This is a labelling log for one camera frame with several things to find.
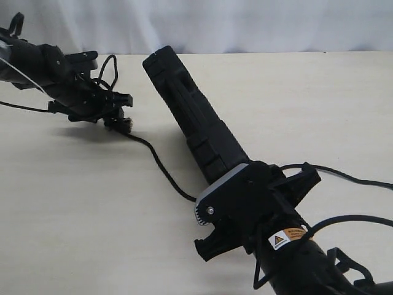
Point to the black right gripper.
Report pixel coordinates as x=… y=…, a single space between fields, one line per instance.
x=251 y=199

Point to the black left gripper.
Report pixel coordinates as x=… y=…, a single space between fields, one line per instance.
x=75 y=94

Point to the white backdrop curtain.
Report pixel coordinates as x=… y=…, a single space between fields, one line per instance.
x=141 y=27

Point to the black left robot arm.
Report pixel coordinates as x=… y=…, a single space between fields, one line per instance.
x=24 y=64

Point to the black plastic carrying case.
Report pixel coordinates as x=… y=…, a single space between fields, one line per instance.
x=213 y=146

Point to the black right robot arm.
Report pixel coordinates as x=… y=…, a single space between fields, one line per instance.
x=293 y=263

